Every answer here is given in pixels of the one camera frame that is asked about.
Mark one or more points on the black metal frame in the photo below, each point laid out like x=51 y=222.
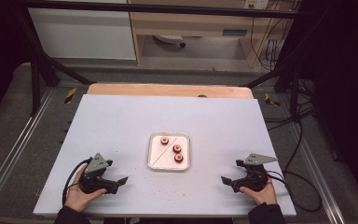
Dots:
x=167 y=8

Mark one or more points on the red hawthorn fruit piece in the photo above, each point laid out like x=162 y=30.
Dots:
x=178 y=158
x=177 y=148
x=164 y=140

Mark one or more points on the aluminium floor rail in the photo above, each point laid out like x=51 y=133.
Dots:
x=15 y=146
x=315 y=174

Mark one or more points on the person's right hand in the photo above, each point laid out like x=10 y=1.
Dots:
x=265 y=196

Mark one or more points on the white power outlet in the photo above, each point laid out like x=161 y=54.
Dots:
x=256 y=3

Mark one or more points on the white cabinet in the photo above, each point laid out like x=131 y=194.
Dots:
x=80 y=37

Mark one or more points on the office chair base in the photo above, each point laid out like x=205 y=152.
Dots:
x=169 y=39

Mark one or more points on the wooden board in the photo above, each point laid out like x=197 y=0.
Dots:
x=167 y=90

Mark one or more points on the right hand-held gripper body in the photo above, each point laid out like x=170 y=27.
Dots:
x=254 y=179

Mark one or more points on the person's left hand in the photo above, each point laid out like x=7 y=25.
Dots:
x=77 y=197

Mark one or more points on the square metal tray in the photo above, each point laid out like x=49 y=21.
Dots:
x=163 y=157

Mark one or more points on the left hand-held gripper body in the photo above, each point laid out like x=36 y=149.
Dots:
x=94 y=165

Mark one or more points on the light wooden desk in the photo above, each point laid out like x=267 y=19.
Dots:
x=180 y=25

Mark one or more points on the thin wooden skewer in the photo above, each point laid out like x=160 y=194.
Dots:
x=164 y=152

